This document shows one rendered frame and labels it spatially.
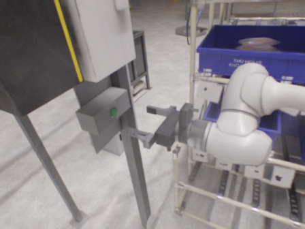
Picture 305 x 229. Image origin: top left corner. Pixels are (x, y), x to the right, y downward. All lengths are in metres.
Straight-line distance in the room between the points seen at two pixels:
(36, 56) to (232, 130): 0.47
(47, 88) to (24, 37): 0.10
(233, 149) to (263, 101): 0.14
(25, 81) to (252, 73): 0.54
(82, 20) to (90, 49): 0.06
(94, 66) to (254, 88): 0.41
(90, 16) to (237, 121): 0.44
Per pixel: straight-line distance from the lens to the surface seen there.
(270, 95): 0.58
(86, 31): 0.51
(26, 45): 0.44
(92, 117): 0.68
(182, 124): 0.57
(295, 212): 1.40
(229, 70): 1.15
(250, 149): 0.55
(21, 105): 0.44
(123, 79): 0.85
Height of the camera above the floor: 1.54
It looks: 34 degrees down
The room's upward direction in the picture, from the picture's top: 6 degrees counter-clockwise
